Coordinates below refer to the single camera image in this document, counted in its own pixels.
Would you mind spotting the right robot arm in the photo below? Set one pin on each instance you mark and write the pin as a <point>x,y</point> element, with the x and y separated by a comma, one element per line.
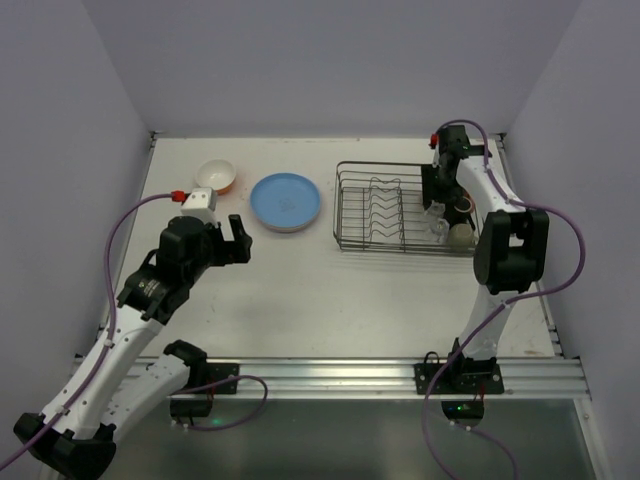
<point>510,252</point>

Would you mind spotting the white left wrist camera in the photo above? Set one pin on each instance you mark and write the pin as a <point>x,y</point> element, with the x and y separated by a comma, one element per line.
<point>201,204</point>

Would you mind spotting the clear glass tumbler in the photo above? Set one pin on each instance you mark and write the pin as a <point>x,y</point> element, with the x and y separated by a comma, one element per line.
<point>439,230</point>
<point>434,212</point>

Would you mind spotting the dark wire dish rack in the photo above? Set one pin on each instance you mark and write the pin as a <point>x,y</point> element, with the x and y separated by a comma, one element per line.
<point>378,208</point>

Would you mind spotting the black mug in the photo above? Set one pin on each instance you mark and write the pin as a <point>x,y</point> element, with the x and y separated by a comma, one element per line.
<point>465,206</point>

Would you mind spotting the black right base bracket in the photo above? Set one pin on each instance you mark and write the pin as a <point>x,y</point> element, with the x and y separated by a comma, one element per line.
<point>465,376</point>

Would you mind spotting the purple plate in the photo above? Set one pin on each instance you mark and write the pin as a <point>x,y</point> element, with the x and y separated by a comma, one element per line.
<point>286,230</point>

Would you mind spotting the blue plate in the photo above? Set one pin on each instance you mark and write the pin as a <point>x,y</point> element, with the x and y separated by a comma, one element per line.
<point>285,199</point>

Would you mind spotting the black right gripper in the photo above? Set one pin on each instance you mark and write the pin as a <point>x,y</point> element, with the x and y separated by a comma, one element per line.
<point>433,185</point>

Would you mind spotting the aluminium mounting rail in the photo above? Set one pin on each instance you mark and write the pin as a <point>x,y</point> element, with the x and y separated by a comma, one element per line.
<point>403,379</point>

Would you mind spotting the grey green mug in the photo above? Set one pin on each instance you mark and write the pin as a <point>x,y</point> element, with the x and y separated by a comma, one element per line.
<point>461,236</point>

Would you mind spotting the black left base bracket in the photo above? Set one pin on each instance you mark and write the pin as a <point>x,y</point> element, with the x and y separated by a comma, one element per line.
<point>220,372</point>

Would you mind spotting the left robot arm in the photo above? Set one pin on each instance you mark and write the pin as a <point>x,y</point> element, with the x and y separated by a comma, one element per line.
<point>77,433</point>

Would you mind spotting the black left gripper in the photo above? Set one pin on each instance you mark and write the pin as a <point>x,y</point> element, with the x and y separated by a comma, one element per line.
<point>226,245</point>

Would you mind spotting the black base bracket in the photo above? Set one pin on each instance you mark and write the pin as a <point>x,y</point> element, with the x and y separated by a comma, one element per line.
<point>220,372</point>
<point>465,376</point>

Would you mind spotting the orange bowl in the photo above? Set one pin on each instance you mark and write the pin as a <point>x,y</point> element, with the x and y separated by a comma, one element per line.
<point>217,174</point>

